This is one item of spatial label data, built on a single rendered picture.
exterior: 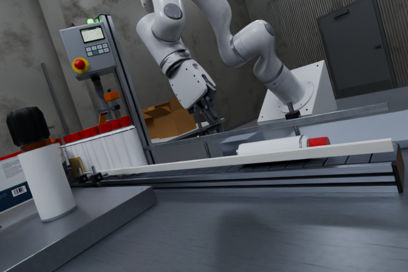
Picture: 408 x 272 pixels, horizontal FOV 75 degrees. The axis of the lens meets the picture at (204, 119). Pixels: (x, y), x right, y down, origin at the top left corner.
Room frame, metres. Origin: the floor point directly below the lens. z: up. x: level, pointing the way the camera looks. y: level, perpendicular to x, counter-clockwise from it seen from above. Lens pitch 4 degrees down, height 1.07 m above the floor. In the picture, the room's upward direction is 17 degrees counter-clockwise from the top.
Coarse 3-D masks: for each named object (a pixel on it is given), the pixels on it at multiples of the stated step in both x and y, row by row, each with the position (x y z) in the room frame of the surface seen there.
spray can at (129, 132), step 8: (120, 120) 0.92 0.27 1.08; (128, 120) 0.91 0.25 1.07; (128, 128) 0.90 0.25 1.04; (128, 136) 0.90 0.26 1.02; (136, 136) 0.91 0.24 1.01; (128, 144) 0.90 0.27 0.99; (136, 144) 0.90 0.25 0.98; (128, 152) 0.91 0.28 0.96; (136, 152) 0.90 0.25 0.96; (136, 160) 0.90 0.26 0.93; (144, 160) 0.91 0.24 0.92
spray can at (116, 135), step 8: (112, 120) 0.94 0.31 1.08; (112, 128) 0.94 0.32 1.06; (120, 128) 0.95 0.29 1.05; (112, 136) 0.93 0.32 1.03; (120, 136) 0.93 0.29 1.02; (120, 144) 0.93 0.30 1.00; (120, 152) 0.93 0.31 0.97; (120, 160) 0.93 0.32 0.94; (128, 160) 0.93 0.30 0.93; (128, 176) 0.93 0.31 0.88
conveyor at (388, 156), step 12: (396, 144) 0.48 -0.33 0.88; (336, 156) 0.52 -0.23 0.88; (348, 156) 0.50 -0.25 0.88; (360, 156) 0.48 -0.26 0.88; (372, 156) 0.46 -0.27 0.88; (384, 156) 0.45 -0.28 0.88; (396, 156) 0.44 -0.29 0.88; (192, 168) 0.77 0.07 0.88; (204, 168) 0.73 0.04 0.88; (216, 168) 0.69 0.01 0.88; (228, 168) 0.66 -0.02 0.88; (240, 168) 0.63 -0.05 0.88; (252, 168) 0.60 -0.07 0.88; (264, 168) 0.58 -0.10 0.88; (276, 168) 0.55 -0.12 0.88; (288, 168) 0.54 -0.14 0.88
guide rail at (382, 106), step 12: (360, 108) 0.50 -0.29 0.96; (372, 108) 0.49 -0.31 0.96; (384, 108) 0.48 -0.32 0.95; (288, 120) 0.60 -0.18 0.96; (300, 120) 0.58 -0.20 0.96; (312, 120) 0.56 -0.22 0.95; (324, 120) 0.55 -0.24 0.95; (228, 132) 0.70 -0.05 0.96; (240, 132) 0.68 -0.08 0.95; (252, 132) 0.66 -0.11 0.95; (156, 144) 0.90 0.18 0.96; (168, 144) 0.86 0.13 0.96; (180, 144) 0.82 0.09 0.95
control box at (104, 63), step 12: (96, 24) 1.08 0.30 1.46; (72, 36) 1.06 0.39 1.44; (72, 48) 1.05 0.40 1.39; (72, 60) 1.05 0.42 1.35; (84, 60) 1.06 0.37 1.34; (96, 60) 1.07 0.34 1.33; (108, 60) 1.08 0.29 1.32; (84, 72) 1.06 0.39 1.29; (96, 72) 1.07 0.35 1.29; (108, 72) 1.14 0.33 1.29
